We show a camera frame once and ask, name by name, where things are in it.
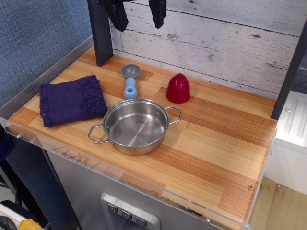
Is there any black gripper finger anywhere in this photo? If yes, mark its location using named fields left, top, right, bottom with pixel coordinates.
left=149, top=0, right=166, bottom=29
left=97, top=0, right=129, bottom=32

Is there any red toy fruit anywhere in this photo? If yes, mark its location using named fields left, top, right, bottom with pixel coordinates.
left=166, top=73, right=190, bottom=104

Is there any clear acrylic edge guard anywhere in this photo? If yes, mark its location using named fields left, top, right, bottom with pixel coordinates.
left=0, top=116, right=252, bottom=230

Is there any blue grey toy scoop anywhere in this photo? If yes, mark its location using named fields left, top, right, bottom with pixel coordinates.
left=121, top=64, right=141, bottom=99

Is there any purple folded towel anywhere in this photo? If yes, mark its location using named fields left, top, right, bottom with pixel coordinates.
left=39, top=75, right=107, bottom=127

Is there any stainless steel pot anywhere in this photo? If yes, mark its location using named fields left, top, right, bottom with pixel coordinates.
left=88, top=98, right=183, bottom=156

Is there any white appliance at right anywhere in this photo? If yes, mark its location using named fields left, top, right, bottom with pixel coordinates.
left=264, top=91, right=307, bottom=194

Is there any silver button control panel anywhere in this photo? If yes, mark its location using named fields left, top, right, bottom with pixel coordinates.
left=100, top=192, right=160, bottom=230

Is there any yellow black object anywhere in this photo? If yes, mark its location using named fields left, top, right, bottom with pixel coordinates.
left=18, top=219, right=43, bottom=230

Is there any left dark post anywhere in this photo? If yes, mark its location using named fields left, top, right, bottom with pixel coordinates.
left=87, top=0, right=113, bottom=66

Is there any dark post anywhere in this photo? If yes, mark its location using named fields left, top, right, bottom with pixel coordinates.
left=87, top=0, right=113, bottom=66
left=271, top=35, right=307, bottom=120

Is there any right dark post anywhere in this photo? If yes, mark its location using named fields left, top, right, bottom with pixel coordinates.
left=271, top=35, right=307, bottom=120

